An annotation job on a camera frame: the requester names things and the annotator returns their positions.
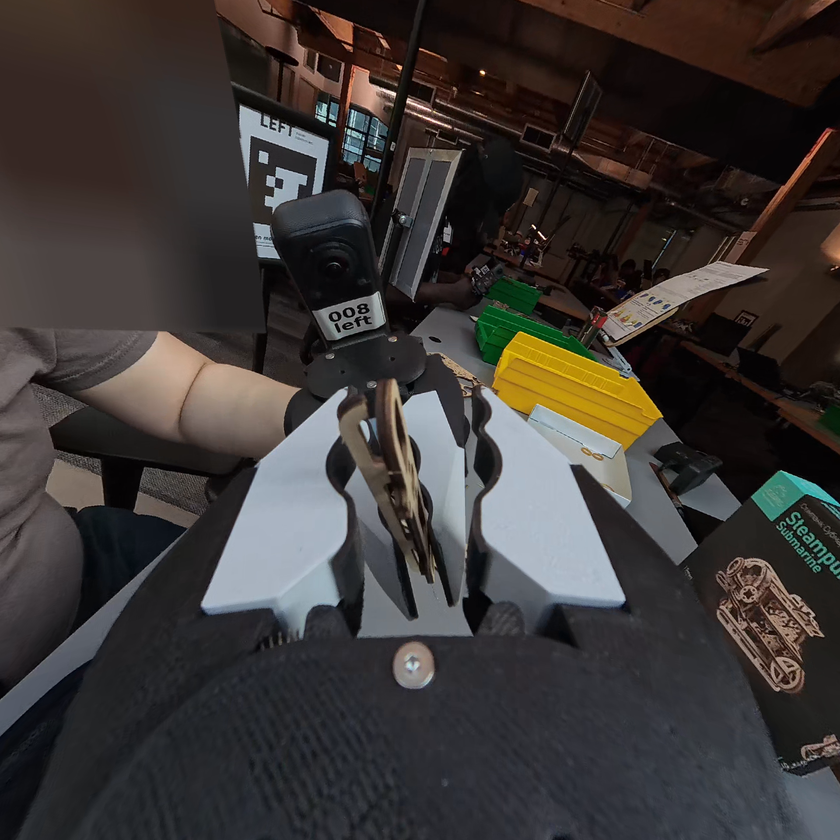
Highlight white cardboard tray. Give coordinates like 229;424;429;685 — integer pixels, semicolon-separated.
527;403;635;510

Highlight person's grey shirt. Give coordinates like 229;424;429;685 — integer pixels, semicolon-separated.
0;328;160;686

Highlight black pole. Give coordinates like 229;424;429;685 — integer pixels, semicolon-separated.
371;0;429;228

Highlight person's left forearm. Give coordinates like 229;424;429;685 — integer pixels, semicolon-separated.
75;331;304;462

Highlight person's black pants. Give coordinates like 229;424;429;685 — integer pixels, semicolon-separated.
69;505;193;632

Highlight small green plastic bin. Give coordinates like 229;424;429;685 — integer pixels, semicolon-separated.
486;277;543;315

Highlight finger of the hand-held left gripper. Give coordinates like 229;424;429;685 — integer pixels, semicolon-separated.
344;459;422;621
400;390;468;606

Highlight long wooden model part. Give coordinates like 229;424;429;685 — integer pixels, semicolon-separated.
338;378;439;585

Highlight yellow plastic bin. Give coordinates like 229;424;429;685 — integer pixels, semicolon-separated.
492;331;664;452

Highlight instruction sheet on clipboard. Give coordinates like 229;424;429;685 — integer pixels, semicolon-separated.
600;261;770;347

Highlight black laptop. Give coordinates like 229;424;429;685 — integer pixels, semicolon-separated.
735;346;786;395

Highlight large green plastic bin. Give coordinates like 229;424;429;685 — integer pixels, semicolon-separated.
474;305;596;366

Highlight black hand tool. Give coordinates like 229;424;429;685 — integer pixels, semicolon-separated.
653;441;724;497

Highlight hanging sign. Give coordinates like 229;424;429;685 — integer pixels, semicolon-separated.
563;71;604;143

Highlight wooden parts sheet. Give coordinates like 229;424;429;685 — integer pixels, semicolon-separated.
436;354;493;400

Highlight grey framed panel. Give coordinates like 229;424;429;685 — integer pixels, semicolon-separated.
379;147;464;301

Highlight black model kit box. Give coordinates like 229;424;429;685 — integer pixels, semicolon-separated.
679;470;840;777

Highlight black chair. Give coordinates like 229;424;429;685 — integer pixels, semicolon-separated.
49;406;258;511

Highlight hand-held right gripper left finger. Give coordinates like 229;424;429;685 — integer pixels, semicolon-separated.
200;387;365;636

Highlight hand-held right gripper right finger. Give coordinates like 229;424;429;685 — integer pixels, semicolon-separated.
463;386;626;634

